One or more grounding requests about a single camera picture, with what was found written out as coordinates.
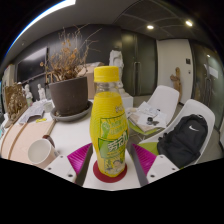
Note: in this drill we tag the white plaster statue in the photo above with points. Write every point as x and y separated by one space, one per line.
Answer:
116 61

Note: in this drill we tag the black backpack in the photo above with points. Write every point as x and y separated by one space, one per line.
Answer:
181 140

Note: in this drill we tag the grey plant saucer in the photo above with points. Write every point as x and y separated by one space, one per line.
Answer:
71 117

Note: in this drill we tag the white shell chair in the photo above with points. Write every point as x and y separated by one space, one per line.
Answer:
163 96
195 107

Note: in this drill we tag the wooden figure sculpture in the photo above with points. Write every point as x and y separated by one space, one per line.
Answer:
176 80

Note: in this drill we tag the dark wall screen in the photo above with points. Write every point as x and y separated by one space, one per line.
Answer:
31 65

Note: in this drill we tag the cardboard box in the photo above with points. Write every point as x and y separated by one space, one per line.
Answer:
90 83

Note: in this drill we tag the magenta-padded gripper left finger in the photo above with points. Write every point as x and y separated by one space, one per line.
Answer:
78 159

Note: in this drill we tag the white mug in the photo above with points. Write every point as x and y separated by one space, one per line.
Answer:
40 152

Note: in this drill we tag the dried plant in grey pot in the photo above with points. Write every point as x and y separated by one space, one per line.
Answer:
68 95

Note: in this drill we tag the round ceiling downlight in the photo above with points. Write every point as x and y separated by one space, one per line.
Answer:
150 27
189 23

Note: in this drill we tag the loose papers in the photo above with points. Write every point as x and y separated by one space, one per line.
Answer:
146 116

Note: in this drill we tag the light wooden drawing board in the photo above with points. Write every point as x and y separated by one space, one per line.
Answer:
23 136

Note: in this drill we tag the yellow marker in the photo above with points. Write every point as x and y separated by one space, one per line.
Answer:
41 120

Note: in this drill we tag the green seat cushion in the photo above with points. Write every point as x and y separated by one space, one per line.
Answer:
150 148

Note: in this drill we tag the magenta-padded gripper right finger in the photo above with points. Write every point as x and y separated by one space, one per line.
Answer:
146 160

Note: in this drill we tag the flat round red coaster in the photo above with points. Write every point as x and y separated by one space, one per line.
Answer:
100 176

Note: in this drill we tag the small white plaster bust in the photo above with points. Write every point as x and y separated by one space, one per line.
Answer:
28 95
41 91

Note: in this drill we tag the yellow drink bottle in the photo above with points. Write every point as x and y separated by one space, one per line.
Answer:
108 120

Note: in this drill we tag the open printed booklet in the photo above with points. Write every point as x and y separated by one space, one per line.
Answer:
35 111

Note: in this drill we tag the dark double door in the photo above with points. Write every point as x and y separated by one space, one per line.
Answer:
140 63

